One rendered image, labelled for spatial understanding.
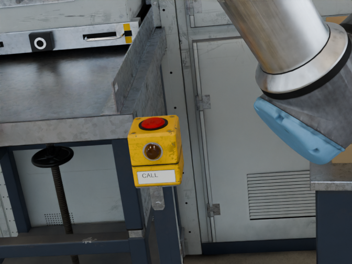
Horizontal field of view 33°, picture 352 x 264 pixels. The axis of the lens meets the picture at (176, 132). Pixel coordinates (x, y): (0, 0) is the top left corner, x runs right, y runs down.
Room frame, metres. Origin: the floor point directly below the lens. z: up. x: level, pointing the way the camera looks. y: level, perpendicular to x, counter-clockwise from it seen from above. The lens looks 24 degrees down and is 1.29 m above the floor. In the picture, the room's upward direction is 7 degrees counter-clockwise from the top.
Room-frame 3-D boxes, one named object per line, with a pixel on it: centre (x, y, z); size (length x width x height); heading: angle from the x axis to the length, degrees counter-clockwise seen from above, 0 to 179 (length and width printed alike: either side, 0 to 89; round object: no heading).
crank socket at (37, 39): (1.59, 0.33, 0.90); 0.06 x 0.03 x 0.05; 83
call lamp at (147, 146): (0.87, 0.04, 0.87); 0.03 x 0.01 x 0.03; 83
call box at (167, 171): (0.92, 0.04, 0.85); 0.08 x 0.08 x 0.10; 83
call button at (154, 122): (0.92, 0.04, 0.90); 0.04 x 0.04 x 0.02
